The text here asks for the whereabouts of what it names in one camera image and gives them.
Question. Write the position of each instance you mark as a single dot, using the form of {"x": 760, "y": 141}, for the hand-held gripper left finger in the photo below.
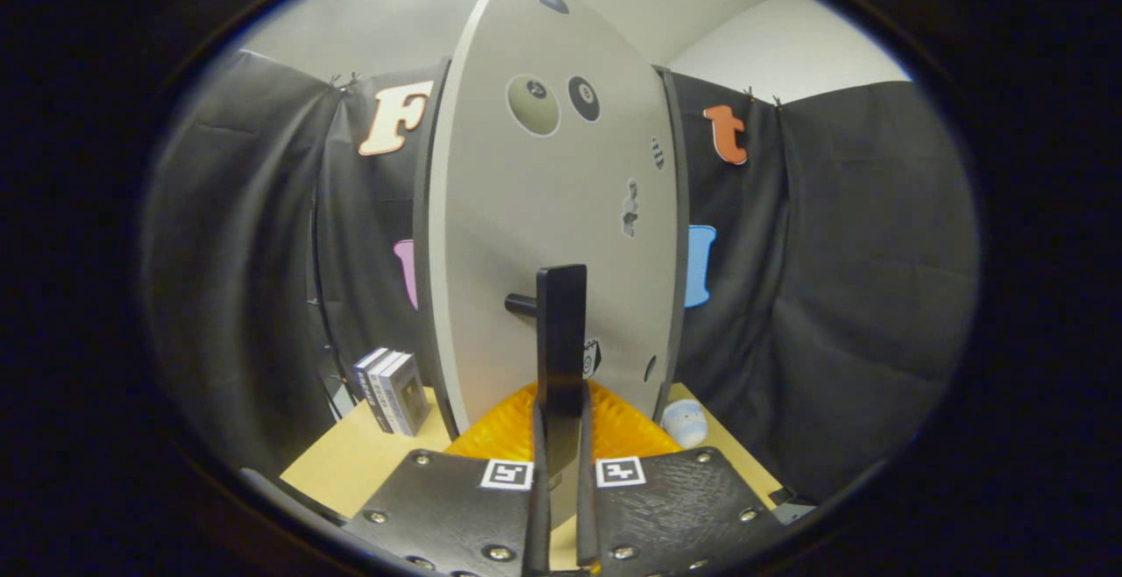
{"x": 536, "y": 524}

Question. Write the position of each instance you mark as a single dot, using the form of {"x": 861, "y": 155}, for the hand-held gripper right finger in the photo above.
{"x": 585, "y": 516}

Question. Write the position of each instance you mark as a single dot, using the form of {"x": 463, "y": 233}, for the small pale plush toy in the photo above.
{"x": 685, "y": 423}

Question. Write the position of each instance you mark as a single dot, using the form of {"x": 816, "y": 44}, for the dark grey cabinet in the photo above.
{"x": 422, "y": 235}

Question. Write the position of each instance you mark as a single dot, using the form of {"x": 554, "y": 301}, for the black backdrop cloth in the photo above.
{"x": 833, "y": 252}

